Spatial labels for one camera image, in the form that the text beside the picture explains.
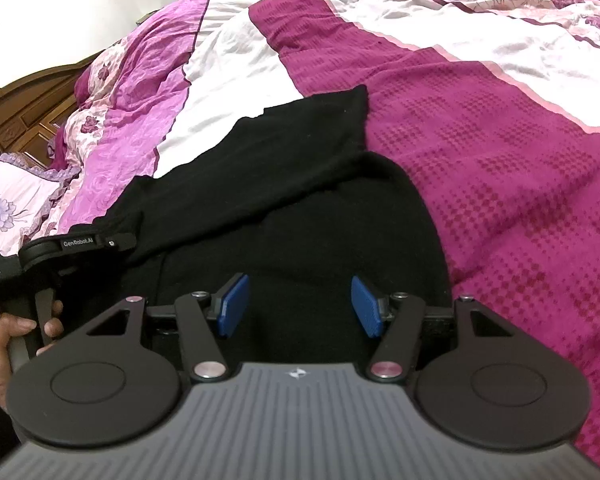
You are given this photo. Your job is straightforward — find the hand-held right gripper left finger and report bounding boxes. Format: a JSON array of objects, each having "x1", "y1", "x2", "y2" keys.
[{"x1": 85, "y1": 273, "x2": 252, "y2": 382}]

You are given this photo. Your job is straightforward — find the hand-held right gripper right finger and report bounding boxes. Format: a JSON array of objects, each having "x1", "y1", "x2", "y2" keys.
[{"x1": 350, "y1": 275, "x2": 517, "y2": 382}]

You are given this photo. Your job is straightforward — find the black button cardigan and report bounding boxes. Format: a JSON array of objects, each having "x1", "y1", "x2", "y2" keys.
[{"x1": 45, "y1": 85, "x2": 456, "y2": 361}]

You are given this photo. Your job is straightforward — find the person's left hand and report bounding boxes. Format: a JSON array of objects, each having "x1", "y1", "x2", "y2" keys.
[{"x1": 0, "y1": 299, "x2": 65, "y2": 411}]

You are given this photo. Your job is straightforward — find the pink floral ruffled pillow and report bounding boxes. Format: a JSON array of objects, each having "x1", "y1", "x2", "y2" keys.
[{"x1": 0, "y1": 154, "x2": 81, "y2": 333}]

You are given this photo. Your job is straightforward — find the carved wooden headboard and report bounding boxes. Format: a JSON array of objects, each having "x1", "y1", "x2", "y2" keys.
[{"x1": 0, "y1": 51, "x2": 106, "y2": 171}]

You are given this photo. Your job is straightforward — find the pink floral patchwork quilt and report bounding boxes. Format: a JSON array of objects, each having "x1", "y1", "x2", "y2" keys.
[{"x1": 45, "y1": 0, "x2": 600, "y2": 461}]

